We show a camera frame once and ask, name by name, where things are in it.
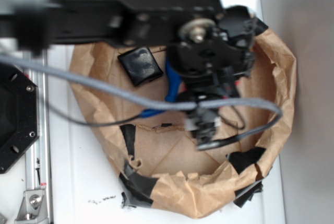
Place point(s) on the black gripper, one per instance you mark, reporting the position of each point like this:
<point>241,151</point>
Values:
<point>209,53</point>

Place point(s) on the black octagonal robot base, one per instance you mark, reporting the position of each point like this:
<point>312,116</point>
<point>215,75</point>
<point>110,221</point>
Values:
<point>19,115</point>

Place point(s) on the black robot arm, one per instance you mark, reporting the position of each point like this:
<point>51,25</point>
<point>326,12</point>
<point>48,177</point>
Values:
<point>37,24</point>

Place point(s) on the blue plastic bottle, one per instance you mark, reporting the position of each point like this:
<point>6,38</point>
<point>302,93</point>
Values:
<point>174,80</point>

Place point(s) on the black square pouch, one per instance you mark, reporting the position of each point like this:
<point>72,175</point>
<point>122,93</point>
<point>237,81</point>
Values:
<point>140,65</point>

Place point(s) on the metal corner bracket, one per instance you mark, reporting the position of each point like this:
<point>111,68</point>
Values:
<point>33,208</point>

